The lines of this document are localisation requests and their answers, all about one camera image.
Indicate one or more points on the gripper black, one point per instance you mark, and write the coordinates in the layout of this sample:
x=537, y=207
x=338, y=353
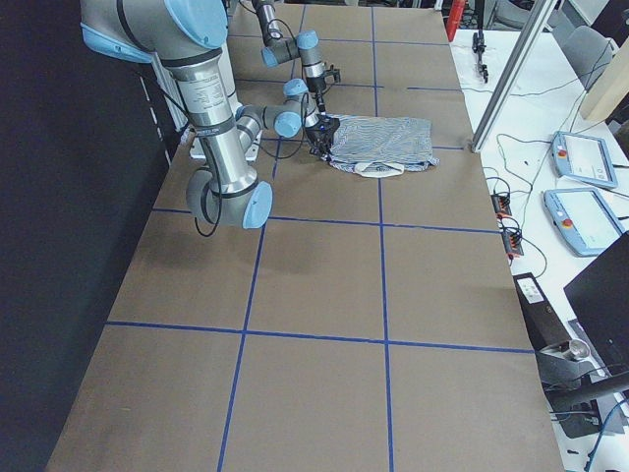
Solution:
x=316, y=88
x=314, y=134

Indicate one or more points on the striped polo shirt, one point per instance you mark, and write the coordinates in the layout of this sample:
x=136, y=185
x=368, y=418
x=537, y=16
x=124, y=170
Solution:
x=381, y=147

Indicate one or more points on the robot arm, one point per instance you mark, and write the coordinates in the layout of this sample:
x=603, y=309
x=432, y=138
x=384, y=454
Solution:
x=279, y=49
x=189, y=38

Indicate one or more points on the red cylinder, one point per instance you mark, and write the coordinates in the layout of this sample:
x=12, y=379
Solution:
x=454, y=18

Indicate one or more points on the orange black connector box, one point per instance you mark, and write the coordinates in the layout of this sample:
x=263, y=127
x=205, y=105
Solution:
x=501, y=204

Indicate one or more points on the far teach pendant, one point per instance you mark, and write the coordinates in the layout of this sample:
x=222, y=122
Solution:
x=584, y=158

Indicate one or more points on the teach pendant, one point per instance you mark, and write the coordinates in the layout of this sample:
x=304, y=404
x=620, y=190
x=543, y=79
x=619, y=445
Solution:
x=583, y=219
x=584, y=158

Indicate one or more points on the near teach pendant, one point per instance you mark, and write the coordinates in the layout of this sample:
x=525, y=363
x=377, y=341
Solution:
x=583, y=219

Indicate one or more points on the grey office chair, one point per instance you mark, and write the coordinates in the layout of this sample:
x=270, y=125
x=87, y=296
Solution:
x=588, y=53

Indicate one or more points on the black flat box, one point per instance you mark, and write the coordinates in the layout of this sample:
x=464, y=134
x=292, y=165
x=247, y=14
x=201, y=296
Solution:
x=543, y=325

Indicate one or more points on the black monitor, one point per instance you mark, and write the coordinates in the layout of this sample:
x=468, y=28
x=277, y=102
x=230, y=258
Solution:
x=598, y=296

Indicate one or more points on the metal cup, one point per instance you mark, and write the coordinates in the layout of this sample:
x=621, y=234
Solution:
x=578, y=350

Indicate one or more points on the aluminium frame post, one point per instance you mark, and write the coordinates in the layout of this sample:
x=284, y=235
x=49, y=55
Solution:
x=523, y=48

